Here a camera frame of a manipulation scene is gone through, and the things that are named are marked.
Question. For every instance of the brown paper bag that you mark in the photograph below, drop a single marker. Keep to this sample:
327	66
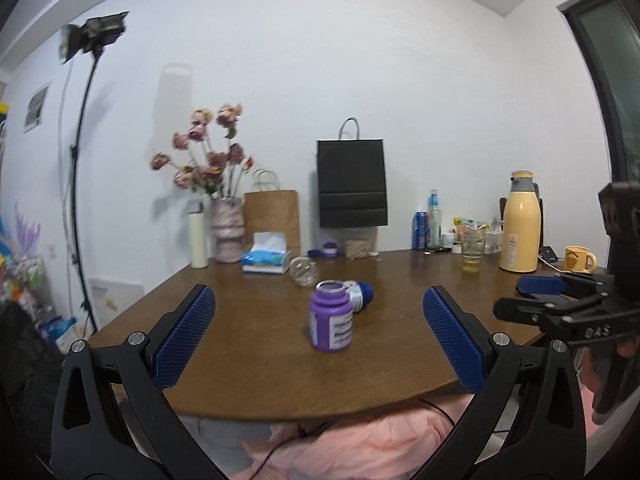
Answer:
268	207

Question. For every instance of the dried pink flower bouquet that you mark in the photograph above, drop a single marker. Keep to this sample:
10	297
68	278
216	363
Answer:
207	158

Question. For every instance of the yellow thermos jug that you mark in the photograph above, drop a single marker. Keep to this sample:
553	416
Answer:
515	258

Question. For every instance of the blue soda can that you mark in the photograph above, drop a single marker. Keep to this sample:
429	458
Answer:
419	230

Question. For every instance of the pink ceramic vase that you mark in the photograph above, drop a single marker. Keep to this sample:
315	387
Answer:
227	227

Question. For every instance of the clear glass bottle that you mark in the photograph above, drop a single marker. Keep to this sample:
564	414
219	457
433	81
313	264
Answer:
434	220

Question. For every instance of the drinking glass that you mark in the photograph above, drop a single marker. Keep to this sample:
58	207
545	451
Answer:
472	249

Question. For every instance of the black paper bag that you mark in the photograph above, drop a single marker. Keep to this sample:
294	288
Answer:
351	178

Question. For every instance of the snack packet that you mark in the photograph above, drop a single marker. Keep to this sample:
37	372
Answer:
462	225

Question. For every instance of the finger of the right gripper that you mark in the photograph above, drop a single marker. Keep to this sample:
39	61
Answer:
574	285
540	312

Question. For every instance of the cream thermos bottle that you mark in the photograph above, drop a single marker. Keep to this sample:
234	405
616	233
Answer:
197	235

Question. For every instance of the blue tissue box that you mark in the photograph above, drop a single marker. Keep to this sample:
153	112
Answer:
268	255

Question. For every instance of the purple supplement bottle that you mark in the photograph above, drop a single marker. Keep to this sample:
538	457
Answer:
330	317

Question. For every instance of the blue dog supplement bottle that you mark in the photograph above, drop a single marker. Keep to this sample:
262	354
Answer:
360	294

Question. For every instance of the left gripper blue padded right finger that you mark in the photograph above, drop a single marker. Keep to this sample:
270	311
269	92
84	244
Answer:
525	419

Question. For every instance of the small purple white jar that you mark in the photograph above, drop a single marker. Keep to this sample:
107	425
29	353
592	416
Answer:
329	250

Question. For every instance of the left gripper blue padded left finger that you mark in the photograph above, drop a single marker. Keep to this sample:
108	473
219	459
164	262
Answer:
111	418

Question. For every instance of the clear plastic jar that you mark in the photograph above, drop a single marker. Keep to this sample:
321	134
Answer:
304	271

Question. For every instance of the clear jar of grains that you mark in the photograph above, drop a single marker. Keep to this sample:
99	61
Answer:
359	243

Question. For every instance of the yellow mug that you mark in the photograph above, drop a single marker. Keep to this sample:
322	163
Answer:
579	259

